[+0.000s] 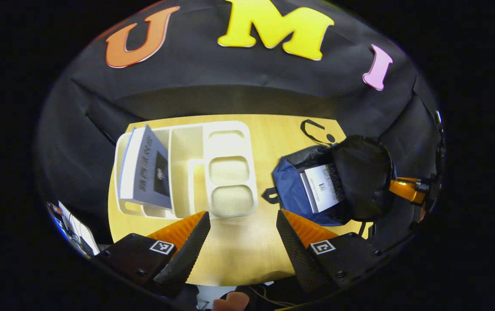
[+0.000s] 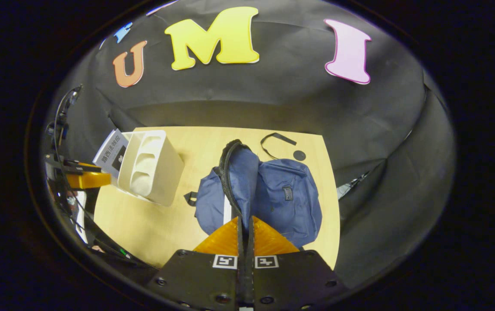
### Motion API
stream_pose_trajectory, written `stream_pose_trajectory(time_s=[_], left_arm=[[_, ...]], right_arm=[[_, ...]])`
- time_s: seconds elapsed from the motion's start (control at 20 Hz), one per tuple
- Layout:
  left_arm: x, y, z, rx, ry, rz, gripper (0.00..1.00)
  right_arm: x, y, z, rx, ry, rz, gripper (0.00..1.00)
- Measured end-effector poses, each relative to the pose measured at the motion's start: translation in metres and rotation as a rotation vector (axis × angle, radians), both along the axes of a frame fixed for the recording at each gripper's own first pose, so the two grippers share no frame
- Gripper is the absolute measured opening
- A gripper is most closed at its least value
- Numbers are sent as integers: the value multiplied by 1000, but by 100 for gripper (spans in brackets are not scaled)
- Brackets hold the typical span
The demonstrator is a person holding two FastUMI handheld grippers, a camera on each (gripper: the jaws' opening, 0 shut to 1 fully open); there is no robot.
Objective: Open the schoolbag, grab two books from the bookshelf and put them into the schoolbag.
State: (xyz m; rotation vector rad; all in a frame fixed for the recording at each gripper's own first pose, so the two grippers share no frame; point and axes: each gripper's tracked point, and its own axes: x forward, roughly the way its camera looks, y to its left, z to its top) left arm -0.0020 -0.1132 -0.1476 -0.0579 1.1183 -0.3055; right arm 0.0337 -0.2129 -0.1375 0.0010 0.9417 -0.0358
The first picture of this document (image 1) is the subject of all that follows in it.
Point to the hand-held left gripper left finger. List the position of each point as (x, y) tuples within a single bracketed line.
[(187, 255)]

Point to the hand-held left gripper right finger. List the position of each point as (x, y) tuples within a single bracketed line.
[(297, 255)]

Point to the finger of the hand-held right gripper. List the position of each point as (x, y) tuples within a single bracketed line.
[(405, 190)]

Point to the blue schoolbag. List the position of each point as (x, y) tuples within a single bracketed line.
[(359, 172)]

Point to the book with plain white cover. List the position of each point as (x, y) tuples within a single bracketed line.
[(323, 190)]

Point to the book with illustrated purple cover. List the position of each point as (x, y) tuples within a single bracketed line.
[(148, 172)]

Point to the white bookshelf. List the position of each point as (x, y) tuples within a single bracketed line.
[(230, 168)]

